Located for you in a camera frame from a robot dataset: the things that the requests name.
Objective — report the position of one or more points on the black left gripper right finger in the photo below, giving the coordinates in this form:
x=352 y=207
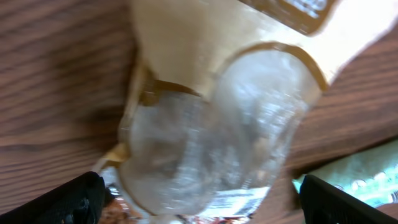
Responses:
x=323 y=203

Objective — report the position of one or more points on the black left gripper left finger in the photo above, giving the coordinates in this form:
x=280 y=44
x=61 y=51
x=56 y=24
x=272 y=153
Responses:
x=80 y=200

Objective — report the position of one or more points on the teal tissue packet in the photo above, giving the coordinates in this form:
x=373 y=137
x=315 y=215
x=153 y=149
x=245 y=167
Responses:
x=370 y=176

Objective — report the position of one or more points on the brown snack bag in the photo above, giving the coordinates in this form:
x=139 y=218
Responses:
x=216 y=96

